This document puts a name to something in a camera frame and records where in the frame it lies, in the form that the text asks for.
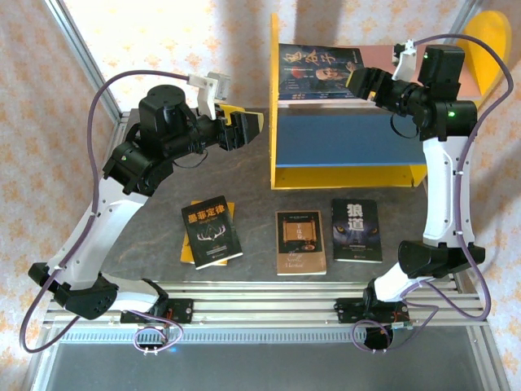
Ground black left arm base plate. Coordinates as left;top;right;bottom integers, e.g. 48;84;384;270
120;298;193;326

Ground dark wolf eyes book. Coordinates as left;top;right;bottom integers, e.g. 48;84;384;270
331;198;384;265

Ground green brown scroll book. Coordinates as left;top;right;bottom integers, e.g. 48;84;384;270
275;210;328;277

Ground grey metal sheet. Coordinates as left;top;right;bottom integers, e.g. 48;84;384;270
30;341;512;391

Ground aluminium corner post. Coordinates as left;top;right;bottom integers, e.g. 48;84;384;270
443;0;485;44
43;0;124;123

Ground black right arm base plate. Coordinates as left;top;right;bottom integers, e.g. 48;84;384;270
334;297;410;326

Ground grey slotted cable duct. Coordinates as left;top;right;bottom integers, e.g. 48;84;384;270
52;328;473;345

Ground dark blue face book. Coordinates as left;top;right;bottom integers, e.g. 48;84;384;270
278;92;369;102
278;42;366;97

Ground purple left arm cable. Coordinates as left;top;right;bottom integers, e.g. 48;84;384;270
18;69;192;355

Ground yellow cartoon book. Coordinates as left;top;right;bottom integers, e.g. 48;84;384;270
180;200;236;266

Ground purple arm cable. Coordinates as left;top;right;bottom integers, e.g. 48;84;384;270
351;33;514;355
18;69;192;355

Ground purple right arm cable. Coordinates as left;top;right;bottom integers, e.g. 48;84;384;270
351;33;514;355

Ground yellow pink blue bookshelf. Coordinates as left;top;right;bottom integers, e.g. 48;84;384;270
269;10;514;191

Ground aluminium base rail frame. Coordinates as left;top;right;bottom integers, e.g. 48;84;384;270
42;279;489;332

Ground black antler book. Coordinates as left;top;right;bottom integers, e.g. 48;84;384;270
181;195;244;270

